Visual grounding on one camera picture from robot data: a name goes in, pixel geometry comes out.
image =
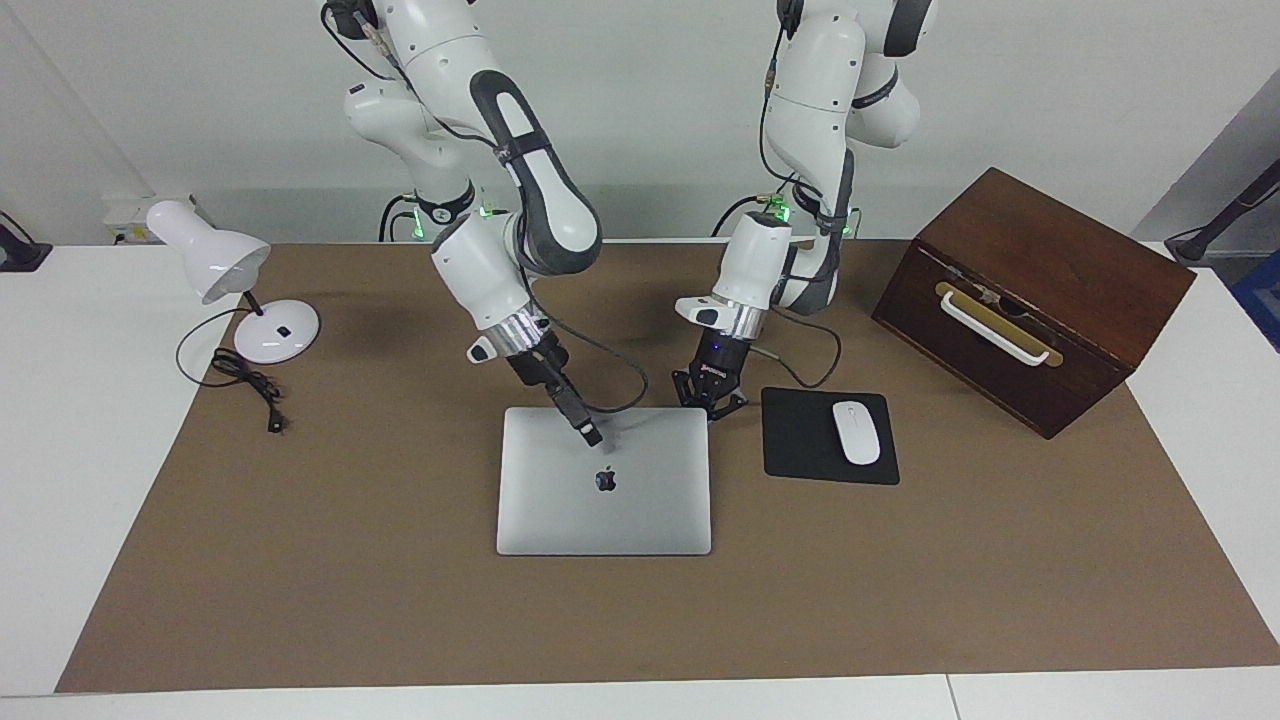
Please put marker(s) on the dark wooden box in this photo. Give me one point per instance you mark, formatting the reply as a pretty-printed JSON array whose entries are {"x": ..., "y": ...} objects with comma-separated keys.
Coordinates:
[{"x": 1060, "y": 250}]

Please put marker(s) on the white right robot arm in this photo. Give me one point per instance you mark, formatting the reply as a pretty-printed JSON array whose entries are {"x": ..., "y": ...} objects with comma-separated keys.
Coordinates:
[{"x": 480, "y": 260}]

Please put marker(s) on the white computer mouse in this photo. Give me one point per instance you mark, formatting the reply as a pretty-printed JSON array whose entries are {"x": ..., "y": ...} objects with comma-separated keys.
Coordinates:
[{"x": 856, "y": 433}]

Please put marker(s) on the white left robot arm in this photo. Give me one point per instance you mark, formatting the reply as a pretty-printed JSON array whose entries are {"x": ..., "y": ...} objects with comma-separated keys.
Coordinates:
[{"x": 815, "y": 90}]

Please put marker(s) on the white desk lamp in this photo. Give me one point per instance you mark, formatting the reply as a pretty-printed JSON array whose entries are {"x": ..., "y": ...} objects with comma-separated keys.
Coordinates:
[{"x": 215, "y": 255}]

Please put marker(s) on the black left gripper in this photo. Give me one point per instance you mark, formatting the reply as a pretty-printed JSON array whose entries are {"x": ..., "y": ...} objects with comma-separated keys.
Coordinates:
[{"x": 720, "y": 360}]

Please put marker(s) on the brown table mat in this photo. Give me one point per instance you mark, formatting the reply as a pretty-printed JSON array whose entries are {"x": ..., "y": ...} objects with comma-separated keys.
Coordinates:
[{"x": 400, "y": 600}]

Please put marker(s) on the white wall power outlet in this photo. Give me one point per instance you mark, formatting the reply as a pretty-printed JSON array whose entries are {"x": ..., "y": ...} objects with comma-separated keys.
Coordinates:
[{"x": 125, "y": 212}]

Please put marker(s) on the black mouse pad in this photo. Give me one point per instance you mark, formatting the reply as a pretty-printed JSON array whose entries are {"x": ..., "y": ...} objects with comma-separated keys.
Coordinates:
[{"x": 800, "y": 440}]

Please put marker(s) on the grey apple laptop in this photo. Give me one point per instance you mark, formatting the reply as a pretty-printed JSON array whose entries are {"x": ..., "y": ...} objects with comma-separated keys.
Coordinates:
[{"x": 600, "y": 510}]

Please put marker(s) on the blue object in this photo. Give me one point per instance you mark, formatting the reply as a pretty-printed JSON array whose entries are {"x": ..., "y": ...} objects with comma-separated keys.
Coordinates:
[{"x": 1262, "y": 300}]

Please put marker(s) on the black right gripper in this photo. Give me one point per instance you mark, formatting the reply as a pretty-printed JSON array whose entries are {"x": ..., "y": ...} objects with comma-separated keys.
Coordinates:
[{"x": 542, "y": 365}]

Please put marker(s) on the black tripod leg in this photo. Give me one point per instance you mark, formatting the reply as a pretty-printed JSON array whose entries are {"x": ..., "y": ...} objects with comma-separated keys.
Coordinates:
[{"x": 1225, "y": 215}]

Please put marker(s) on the black stand foot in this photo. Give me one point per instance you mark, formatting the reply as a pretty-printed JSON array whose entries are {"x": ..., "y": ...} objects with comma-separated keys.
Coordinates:
[{"x": 20, "y": 255}]

